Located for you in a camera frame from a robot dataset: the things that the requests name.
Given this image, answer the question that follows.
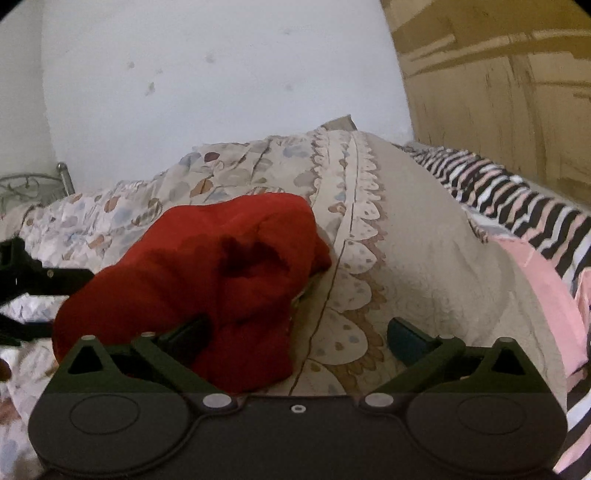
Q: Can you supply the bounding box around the striped black white pink sheet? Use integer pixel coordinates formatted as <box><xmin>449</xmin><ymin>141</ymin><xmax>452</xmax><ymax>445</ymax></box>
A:
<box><xmin>396</xmin><ymin>140</ymin><xmax>591</xmax><ymax>462</ymax></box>

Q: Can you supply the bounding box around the patterned beige quilt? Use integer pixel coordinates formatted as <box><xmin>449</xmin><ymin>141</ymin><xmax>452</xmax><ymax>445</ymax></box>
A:
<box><xmin>1</xmin><ymin>129</ymin><xmax>567</xmax><ymax>479</ymax></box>

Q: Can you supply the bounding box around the wooden plywood board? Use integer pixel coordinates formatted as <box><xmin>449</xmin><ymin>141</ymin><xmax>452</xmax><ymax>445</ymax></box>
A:
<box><xmin>383</xmin><ymin>0</ymin><xmax>590</xmax><ymax>203</ymax></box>

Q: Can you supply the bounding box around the metal bed headboard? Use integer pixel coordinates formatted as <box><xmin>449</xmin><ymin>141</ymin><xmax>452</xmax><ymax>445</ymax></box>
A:
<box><xmin>1</xmin><ymin>162</ymin><xmax>75</xmax><ymax>214</ymax></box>

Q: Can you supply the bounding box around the red long-sleeve shirt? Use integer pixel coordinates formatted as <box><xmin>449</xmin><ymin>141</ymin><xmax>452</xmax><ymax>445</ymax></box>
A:
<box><xmin>52</xmin><ymin>193</ymin><xmax>332</xmax><ymax>394</ymax></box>

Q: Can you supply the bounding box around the pink cloth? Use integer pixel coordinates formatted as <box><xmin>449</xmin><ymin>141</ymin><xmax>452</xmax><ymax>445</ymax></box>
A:
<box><xmin>491</xmin><ymin>234</ymin><xmax>591</xmax><ymax>476</ymax></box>

